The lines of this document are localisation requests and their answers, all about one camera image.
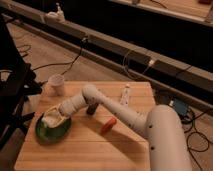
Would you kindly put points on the green ceramic bowl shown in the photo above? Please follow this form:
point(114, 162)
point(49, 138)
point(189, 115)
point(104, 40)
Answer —
point(47, 135)

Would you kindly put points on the white sponge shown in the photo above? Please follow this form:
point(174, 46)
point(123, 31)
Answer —
point(48, 119)

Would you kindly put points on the blue power box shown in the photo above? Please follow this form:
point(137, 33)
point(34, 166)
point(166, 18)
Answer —
point(179, 106)

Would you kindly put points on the white tube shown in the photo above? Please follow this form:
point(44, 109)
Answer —
point(125, 95)

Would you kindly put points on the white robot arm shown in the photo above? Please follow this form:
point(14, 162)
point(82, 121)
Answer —
point(161, 127)

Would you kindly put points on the white object on beam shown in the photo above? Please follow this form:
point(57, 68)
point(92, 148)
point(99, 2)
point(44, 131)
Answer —
point(58, 15)

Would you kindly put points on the black rectangular block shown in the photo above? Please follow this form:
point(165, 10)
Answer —
point(92, 109)

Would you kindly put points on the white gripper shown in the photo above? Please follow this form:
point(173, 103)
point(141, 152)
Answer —
point(67, 108)

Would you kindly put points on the white paper cup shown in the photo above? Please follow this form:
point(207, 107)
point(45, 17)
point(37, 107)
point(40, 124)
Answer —
point(56, 82)

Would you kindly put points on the orange carrot toy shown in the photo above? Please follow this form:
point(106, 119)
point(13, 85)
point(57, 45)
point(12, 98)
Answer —
point(108, 125)

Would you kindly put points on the black tripod stand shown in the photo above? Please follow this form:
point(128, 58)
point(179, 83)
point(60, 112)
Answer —
point(15, 89)

